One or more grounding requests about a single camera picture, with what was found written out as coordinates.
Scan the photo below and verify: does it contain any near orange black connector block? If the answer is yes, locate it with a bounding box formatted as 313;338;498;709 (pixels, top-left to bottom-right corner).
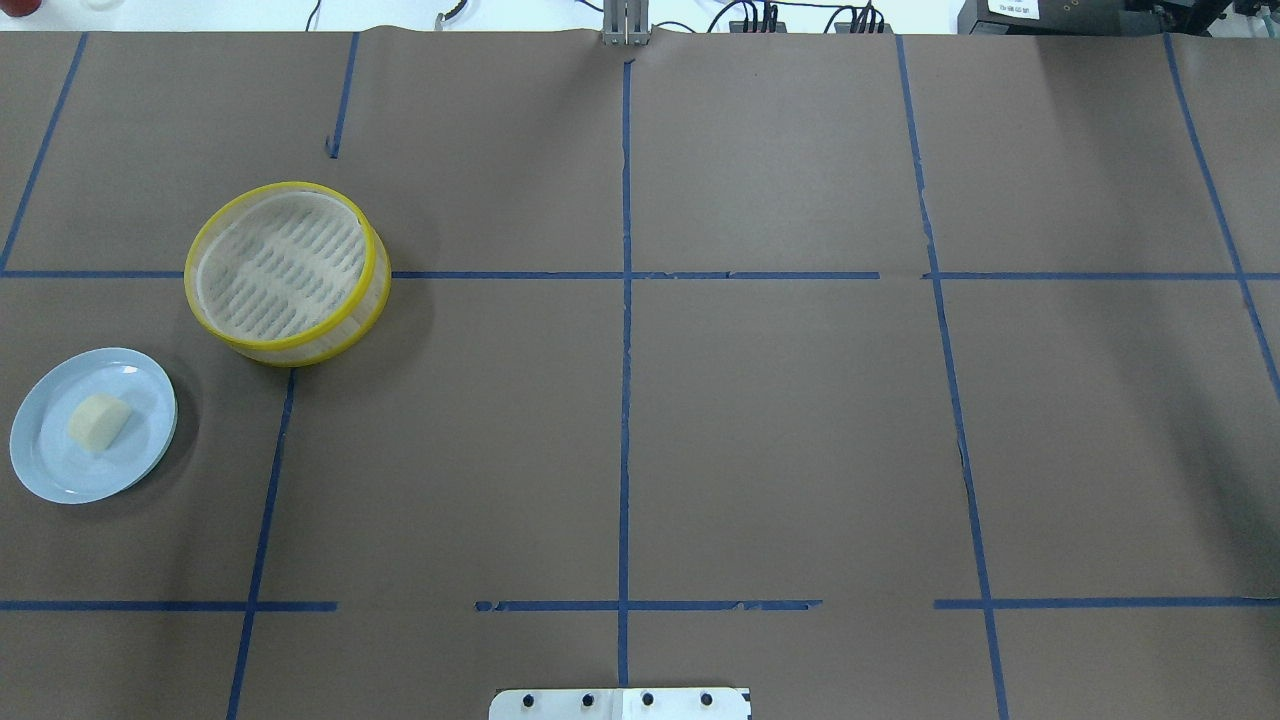
724;1;781;35

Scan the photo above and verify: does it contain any orange black connector block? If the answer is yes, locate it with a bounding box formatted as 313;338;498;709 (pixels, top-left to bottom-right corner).
824;1;891;35
724;1;781;35

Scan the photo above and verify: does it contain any far orange black connector block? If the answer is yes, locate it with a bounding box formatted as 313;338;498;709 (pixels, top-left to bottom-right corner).
824;1;891;35

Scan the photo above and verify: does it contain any light blue plate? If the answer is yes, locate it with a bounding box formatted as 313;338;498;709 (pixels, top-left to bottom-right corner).
10;347;178;503

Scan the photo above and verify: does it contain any aluminium frame post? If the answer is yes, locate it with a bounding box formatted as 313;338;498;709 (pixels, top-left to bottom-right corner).
599;0;652;47

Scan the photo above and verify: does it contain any black computer box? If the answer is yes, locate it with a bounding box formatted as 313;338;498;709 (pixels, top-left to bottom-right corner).
956;1;1233;37

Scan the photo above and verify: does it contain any white camera mast base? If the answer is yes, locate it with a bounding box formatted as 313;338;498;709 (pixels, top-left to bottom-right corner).
488;687;753;719

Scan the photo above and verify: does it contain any brown paper table cover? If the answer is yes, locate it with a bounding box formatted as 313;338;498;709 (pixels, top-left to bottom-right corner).
3;28;1277;719

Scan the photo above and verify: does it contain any pale white bun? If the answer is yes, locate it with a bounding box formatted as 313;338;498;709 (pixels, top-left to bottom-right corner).
67;393;132;454

